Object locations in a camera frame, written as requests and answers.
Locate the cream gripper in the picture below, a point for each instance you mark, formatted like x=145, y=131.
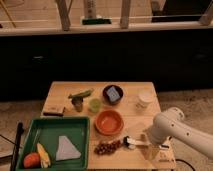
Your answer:
x=149, y=150

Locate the white handled dish brush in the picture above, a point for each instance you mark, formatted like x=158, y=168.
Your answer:
x=132, y=143

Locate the red orange bowl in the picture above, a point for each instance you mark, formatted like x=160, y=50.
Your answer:
x=109, y=122

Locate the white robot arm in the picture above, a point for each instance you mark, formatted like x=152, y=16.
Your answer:
x=169, y=123

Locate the dark bowl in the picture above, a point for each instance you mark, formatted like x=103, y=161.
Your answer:
x=106, y=97

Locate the white cup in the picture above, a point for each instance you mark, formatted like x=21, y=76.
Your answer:
x=144, y=99

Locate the bunch of brown grapes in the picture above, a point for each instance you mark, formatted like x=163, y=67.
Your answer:
x=107, y=148

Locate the blue sponge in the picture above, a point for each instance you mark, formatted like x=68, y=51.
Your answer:
x=113, y=94

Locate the light green cup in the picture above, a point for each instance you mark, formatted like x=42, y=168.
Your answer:
x=94, y=105

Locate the green cucumber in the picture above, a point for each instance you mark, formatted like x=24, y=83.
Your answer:
x=84, y=94

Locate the small brown pot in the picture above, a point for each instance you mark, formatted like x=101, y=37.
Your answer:
x=78, y=103

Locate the grey cloth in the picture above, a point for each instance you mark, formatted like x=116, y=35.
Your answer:
x=66, y=150

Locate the green plastic tray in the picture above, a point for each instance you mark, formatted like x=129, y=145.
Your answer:
x=47, y=131

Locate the brown wooden block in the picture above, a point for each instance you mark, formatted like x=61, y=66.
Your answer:
x=53, y=111

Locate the red tomato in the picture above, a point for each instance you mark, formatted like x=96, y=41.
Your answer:
x=32, y=160

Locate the black pole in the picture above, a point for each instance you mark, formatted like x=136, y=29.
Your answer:
x=16, y=148

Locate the green base object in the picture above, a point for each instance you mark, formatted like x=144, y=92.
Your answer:
x=96, y=21

